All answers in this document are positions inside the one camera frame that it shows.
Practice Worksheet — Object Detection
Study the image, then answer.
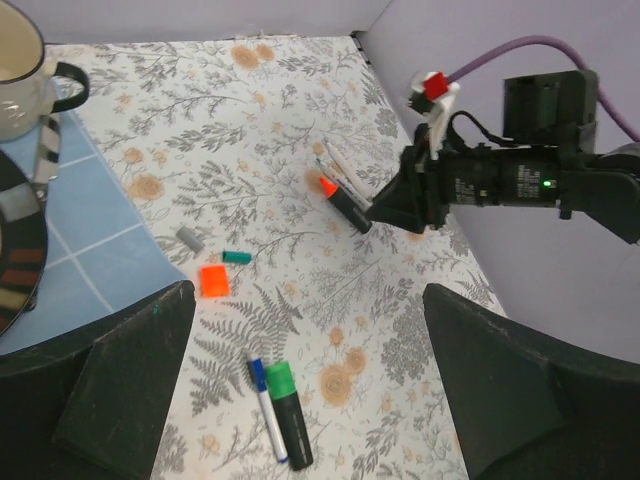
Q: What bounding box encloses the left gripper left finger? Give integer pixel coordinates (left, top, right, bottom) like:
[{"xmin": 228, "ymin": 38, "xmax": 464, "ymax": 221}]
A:
[{"xmin": 1, "ymin": 280, "xmax": 196, "ymax": 479}]

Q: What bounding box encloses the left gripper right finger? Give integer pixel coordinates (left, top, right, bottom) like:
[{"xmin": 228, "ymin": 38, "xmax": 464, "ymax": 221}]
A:
[{"xmin": 423, "ymin": 284, "xmax": 639, "ymax": 479}]

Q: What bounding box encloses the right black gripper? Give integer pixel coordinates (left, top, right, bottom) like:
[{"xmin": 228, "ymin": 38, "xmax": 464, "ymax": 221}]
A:
[{"xmin": 365, "ymin": 144, "xmax": 561, "ymax": 234}]

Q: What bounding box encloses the orange black highlighter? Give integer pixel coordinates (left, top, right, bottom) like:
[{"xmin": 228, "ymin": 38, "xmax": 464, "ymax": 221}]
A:
[{"xmin": 320, "ymin": 177, "xmax": 372, "ymax": 234}]

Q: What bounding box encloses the grey pen cap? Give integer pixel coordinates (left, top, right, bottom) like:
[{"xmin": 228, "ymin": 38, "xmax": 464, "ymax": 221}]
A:
[{"xmin": 176, "ymin": 226, "xmax": 205, "ymax": 255}]

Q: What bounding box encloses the teal pen cap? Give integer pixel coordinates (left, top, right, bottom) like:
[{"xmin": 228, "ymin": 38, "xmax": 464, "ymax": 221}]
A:
[{"xmin": 222, "ymin": 250, "xmax": 253, "ymax": 265}]

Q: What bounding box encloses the teal capped white pen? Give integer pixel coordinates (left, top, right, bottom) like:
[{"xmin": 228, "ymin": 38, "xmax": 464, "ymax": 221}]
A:
[{"xmin": 315, "ymin": 157, "xmax": 371, "ymax": 211}]

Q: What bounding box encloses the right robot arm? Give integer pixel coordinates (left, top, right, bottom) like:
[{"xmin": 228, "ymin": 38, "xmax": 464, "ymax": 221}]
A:
[{"xmin": 366, "ymin": 70, "xmax": 639, "ymax": 244}]

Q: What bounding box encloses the blue capped white pen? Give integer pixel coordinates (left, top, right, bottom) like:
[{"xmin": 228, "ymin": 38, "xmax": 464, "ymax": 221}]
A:
[{"xmin": 246, "ymin": 353, "xmax": 288, "ymax": 463}]

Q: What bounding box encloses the blue checkered cloth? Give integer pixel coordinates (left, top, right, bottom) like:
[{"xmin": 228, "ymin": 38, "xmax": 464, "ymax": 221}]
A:
[{"xmin": 1, "ymin": 112, "xmax": 185, "ymax": 354}]

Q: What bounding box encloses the floral tablecloth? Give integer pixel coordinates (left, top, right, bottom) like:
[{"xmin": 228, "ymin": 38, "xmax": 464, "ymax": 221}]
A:
[{"xmin": 50, "ymin": 37, "xmax": 500, "ymax": 479}]

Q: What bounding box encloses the dark rimmed plate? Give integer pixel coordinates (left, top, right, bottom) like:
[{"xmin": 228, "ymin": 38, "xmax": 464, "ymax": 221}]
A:
[{"xmin": 1, "ymin": 154, "xmax": 48, "ymax": 332}]

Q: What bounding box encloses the green capped black highlighter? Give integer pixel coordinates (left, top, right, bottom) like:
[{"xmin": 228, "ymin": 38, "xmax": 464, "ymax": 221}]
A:
[{"xmin": 266, "ymin": 361, "xmax": 314, "ymax": 471}]

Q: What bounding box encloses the cream enamel mug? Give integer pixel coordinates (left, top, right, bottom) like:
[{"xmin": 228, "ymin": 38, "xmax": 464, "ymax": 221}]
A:
[{"xmin": 1, "ymin": 1, "xmax": 90, "ymax": 141}]

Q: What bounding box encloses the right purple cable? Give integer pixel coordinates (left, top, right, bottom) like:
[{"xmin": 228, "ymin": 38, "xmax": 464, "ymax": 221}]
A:
[{"xmin": 447, "ymin": 34, "xmax": 640, "ymax": 144}]

